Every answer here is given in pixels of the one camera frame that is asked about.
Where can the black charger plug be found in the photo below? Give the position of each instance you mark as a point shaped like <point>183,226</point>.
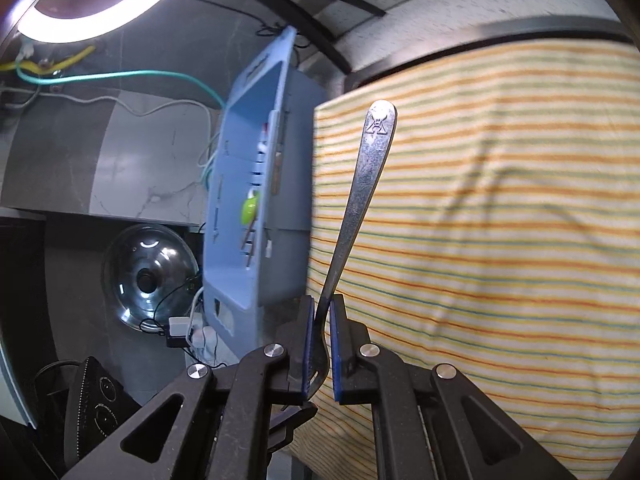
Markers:
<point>175,342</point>

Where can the blue perforated plastic basket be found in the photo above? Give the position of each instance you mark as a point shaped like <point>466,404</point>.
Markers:
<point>240,270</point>

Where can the yellow striped cloth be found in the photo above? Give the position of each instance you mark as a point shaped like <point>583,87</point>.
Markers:
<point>500,260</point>

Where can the white power strip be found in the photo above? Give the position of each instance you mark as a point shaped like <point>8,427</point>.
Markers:
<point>204,334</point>

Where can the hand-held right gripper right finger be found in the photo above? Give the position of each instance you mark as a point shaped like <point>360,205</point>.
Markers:
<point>336,350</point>

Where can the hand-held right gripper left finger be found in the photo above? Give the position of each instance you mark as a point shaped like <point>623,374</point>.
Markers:
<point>308,345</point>

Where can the white plug adapter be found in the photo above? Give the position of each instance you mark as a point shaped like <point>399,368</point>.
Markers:
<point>178,326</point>

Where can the black induction cooker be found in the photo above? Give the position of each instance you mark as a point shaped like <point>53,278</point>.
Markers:
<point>100,400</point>

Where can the lime green plastic spoon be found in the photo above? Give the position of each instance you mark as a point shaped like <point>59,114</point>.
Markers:
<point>250,210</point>

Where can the glass pot lid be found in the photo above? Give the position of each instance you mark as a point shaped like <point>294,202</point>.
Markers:
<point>165,260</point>

